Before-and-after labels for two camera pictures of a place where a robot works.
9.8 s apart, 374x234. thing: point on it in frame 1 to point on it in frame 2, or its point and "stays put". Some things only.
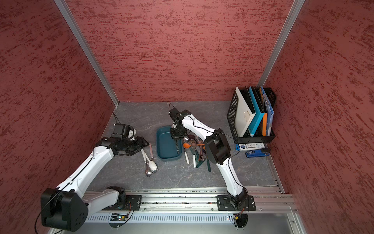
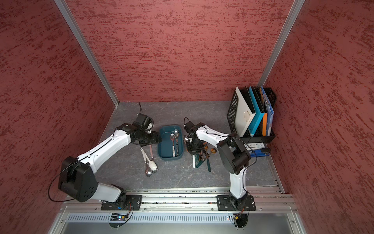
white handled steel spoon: (148, 171) stays put
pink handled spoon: (152, 156) stays put
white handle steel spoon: (186, 140) to (172, 136)
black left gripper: (140, 144) to (155, 139)
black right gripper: (177, 137) to (195, 151)
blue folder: (270, 113) stays put
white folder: (244, 114) stays put
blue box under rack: (263, 152) stays put
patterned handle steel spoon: (176, 142) stays put
